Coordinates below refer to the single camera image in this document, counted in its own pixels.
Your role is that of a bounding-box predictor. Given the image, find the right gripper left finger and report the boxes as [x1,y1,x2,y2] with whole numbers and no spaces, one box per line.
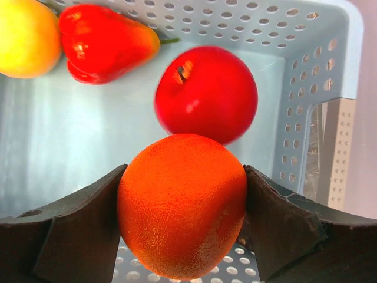
[1,165,126,282]

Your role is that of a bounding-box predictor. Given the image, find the red bell pepper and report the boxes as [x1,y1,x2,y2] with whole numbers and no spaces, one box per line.
[59,4,179,85]

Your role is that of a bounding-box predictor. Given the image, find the red apple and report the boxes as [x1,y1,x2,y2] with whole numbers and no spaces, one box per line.
[154,45,258,144]

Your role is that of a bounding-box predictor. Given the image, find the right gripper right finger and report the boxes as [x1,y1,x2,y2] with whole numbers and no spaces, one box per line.
[244,165,376,282]

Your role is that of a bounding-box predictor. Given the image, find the small yellow fruit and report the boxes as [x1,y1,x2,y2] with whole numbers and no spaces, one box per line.
[1,1,62,78]

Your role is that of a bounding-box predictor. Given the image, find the orange fruit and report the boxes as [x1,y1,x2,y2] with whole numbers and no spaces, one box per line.
[117,134,247,280]

